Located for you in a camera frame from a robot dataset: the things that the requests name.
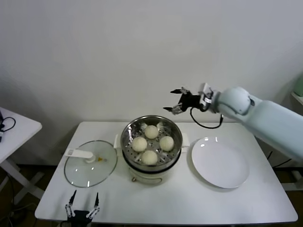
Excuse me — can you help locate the white round plate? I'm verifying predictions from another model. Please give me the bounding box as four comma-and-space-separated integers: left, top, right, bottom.
190, 136, 250, 189

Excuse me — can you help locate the perforated steel steamer basket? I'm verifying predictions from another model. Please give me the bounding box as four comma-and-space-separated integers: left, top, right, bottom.
120, 115, 183, 166

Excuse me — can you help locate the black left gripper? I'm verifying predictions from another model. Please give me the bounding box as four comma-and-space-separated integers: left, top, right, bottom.
64, 189, 101, 227

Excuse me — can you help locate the white shelf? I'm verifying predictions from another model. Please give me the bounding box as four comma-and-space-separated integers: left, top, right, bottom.
290, 91, 303, 107

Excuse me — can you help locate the white electric cooker pot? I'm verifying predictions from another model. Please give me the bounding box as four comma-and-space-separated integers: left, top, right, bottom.
113, 133, 190, 185

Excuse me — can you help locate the black looped cable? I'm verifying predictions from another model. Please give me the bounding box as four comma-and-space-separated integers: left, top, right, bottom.
0, 113, 16, 133

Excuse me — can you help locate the thin black cable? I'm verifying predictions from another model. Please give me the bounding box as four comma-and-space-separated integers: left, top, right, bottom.
272, 157, 291, 167

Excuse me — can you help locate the pale green container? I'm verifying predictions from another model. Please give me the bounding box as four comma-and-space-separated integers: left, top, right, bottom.
293, 72, 303, 96

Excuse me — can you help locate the white floor stand base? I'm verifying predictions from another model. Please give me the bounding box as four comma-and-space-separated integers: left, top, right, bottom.
283, 170, 303, 192

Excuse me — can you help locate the white side table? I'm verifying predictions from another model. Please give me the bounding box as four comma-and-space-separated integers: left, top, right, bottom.
0, 107, 45, 205

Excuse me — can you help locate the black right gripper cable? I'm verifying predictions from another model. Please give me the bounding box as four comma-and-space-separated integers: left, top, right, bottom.
190, 107, 224, 130

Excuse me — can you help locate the glass lid with white handle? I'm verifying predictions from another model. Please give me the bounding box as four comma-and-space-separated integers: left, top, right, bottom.
63, 140, 118, 189

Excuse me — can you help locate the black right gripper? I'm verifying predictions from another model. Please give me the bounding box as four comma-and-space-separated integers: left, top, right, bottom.
162, 87, 204, 115

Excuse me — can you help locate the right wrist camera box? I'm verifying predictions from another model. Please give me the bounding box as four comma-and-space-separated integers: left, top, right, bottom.
202, 82, 220, 96

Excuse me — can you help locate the white steamed baozi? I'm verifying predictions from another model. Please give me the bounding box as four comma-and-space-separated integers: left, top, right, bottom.
144, 125, 159, 140
141, 150, 158, 166
131, 137, 148, 152
159, 136, 175, 152

